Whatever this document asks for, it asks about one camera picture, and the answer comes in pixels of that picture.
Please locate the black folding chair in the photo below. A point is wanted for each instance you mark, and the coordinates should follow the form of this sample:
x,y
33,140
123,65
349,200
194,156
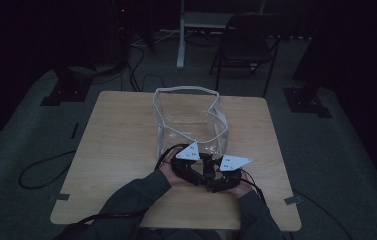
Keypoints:
x,y
246,43

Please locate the black stand base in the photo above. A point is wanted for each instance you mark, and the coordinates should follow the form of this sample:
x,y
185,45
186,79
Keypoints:
x,y
306,101
67,90

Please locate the person's left hand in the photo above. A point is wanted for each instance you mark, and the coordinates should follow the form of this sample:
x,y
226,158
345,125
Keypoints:
x,y
167,170

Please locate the person's right hand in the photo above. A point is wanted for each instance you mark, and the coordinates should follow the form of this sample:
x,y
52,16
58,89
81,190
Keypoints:
x,y
244,190

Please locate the clear plastic bag white trim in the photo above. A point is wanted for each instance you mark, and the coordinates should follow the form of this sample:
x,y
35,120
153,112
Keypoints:
x,y
189,120

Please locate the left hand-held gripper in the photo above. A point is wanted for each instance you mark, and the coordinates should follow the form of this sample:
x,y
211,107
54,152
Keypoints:
x,y
189,166

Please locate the short black strip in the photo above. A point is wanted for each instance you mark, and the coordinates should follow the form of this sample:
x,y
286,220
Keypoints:
x,y
74,130

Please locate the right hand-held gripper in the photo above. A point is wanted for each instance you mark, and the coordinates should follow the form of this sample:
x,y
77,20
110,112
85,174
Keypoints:
x,y
231,163

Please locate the grey tape piece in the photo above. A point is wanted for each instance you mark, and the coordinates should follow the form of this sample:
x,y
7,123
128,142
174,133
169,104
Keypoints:
x,y
60,197
292,200

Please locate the white desk frame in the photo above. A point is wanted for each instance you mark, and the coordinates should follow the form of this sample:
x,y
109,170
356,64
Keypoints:
x,y
181,40

